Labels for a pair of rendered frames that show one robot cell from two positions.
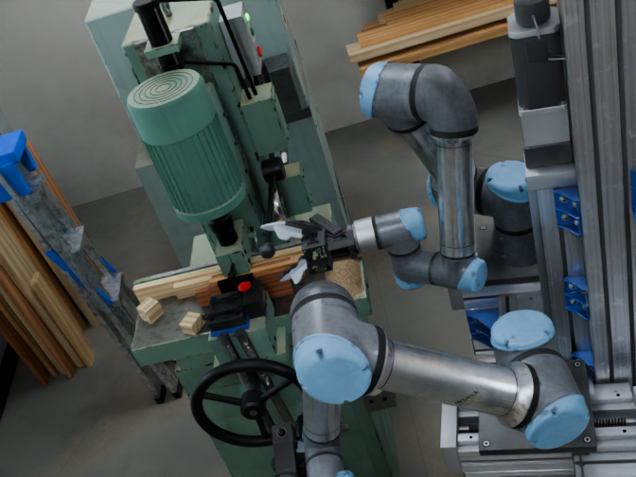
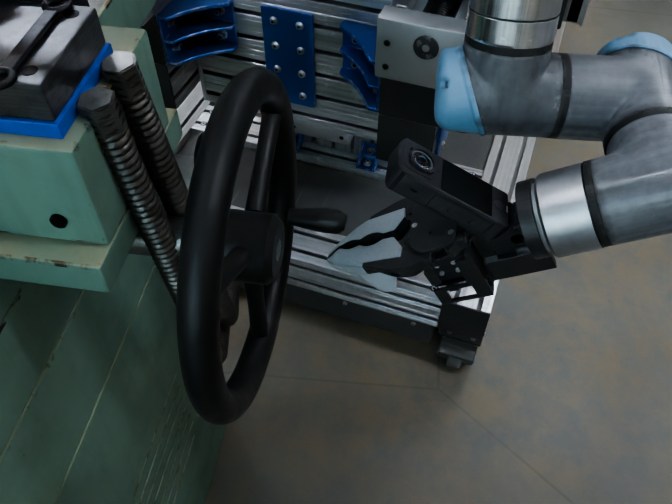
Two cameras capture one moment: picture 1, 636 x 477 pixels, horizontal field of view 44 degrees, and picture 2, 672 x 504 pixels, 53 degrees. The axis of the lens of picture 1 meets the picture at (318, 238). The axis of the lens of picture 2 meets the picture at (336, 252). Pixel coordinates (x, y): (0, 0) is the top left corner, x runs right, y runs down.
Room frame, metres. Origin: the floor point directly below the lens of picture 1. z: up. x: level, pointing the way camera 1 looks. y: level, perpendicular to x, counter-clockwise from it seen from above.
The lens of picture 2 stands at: (1.23, 0.62, 1.24)
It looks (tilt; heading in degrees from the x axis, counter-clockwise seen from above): 50 degrees down; 270
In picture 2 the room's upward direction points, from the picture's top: straight up
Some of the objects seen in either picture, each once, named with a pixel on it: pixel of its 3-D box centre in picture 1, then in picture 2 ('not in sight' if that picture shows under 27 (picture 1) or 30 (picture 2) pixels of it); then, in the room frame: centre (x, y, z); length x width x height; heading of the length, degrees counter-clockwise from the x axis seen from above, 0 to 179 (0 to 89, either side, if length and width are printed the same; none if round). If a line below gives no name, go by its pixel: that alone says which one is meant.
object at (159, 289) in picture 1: (245, 268); not in sight; (1.65, 0.20, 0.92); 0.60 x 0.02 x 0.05; 81
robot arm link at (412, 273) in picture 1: (414, 264); not in sight; (1.37, -0.19, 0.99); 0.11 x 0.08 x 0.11; 45
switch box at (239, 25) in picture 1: (240, 41); not in sight; (1.93, 0.02, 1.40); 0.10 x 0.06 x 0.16; 171
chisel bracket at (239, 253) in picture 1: (236, 249); not in sight; (1.65, 0.21, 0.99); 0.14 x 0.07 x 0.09; 171
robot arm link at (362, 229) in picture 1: (364, 237); not in sight; (1.40, -0.10, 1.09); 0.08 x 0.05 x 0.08; 171
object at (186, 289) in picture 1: (277, 267); not in sight; (1.62, 0.12, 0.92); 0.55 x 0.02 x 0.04; 81
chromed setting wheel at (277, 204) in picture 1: (279, 204); not in sight; (1.74, 0.07, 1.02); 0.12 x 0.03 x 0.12; 171
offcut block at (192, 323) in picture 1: (192, 323); not in sight; (1.52, 0.36, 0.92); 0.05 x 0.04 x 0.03; 142
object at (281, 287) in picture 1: (251, 289); not in sight; (1.54, 0.20, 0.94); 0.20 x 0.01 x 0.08; 81
